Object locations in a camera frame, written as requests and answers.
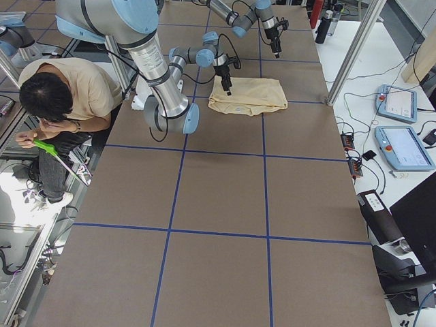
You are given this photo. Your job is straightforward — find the seated person beige shirt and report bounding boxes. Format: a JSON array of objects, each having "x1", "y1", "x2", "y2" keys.
[{"x1": 16, "y1": 58, "x2": 123, "y2": 210}]

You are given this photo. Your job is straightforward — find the lower blue teach pendant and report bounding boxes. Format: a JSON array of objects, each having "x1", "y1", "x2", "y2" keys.
[{"x1": 375, "y1": 126, "x2": 435, "y2": 172}]

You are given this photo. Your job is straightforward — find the green handled scissors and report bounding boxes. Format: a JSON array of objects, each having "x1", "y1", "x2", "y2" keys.
[{"x1": 33, "y1": 139, "x2": 92, "y2": 187}]

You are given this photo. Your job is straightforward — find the black monitor stand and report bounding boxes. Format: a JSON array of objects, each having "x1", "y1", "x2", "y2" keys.
[{"x1": 372, "y1": 245, "x2": 435, "y2": 315}]

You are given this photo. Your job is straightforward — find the red cylindrical bottle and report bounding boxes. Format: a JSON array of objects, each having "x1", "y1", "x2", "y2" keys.
[{"x1": 309, "y1": 0, "x2": 324, "y2": 29}]

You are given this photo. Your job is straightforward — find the orange black adapter box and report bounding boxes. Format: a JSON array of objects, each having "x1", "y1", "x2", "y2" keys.
[
  {"x1": 347, "y1": 157, "x2": 363, "y2": 179},
  {"x1": 341, "y1": 134, "x2": 355, "y2": 151}
]

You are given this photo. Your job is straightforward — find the small black square device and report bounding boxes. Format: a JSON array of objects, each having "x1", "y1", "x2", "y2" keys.
[{"x1": 362, "y1": 150, "x2": 377, "y2": 161}]

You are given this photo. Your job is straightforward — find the upper orange black adapter box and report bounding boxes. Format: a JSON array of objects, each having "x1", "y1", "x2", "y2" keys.
[{"x1": 341, "y1": 134, "x2": 355, "y2": 151}]

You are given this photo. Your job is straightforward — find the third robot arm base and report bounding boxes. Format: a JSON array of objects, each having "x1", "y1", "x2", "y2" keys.
[{"x1": 1, "y1": 19, "x2": 42, "y2": 68}]

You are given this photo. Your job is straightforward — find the beige long-sleeve graphic shirt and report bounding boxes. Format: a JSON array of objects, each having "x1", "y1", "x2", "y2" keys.
[{"x1": 208, "y1": 77, "x2": 288, "y2": 116}]

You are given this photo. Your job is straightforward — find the wooden board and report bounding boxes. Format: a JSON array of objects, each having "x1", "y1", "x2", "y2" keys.
[{"x1": 401, "y1": 29, "x2": 435, "y2": 84}]

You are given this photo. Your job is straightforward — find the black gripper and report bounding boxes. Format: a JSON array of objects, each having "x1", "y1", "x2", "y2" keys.
[
  {"x1": 213, "y1": 56, "x2": 241, "y2": 96},
  {"x1": 264, "y1": 18, "x2": 289, "y2": 59}
]

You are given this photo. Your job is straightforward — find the black monitor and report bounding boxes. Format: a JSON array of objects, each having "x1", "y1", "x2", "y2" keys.
[{"x1": 390, "y1": 174, "x2": 435, "y2": 271}]

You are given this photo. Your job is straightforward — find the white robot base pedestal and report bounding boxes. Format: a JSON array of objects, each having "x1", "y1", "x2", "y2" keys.
[{"x1": 131, "y1": 67, "x2": 185, "y2": 112}]

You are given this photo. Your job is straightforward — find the clear bottle black lid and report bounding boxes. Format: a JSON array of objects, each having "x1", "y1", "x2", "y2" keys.
[{"x1": 327, "y1": 3, "x2": 343, "y2": 36}]

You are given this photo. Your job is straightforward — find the black bottle steel cap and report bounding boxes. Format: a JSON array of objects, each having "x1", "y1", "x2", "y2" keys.
[{"x1": 315, "y1": 10, "x2": 333, "y2": 44}]

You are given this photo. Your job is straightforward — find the aluminium frame post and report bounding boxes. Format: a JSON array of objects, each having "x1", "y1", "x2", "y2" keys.
[{"x1": 326, "y1": 0, "x2": 387, "y2": 106}]

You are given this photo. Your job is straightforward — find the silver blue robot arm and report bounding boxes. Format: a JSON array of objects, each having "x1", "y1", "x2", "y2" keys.
[
  {"x1": 199, "y1": 0, "x2": 289, "y2": 59},
  {"x1": 56, "y1": 1, "x2": 240, "y2": 134}
]

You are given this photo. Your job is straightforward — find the lower orange black adapter box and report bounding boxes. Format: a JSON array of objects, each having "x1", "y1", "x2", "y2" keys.
[{"x1": 347, "y1": 157, "x2": 363, "y2": 179}]

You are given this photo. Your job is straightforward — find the blue teach pendant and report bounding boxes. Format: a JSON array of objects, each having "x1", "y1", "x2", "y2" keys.
[
  {"x1": 375, "y1": 126, "x2": 435, "y2": 172},
  {"x1": 375, "y1": 84, "x2": 418, "y2": 123}
]

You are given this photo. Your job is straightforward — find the brown paper roll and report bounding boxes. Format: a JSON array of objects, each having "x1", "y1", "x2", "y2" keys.
[{"x1": 357, "y1": 190, "x2": 403, "y2": 244}]

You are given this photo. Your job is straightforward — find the upper blue teach pendant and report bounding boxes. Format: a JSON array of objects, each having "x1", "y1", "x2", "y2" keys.
[{"x1": 375, "y1": 84, "x2": 418, "y2": 123}]

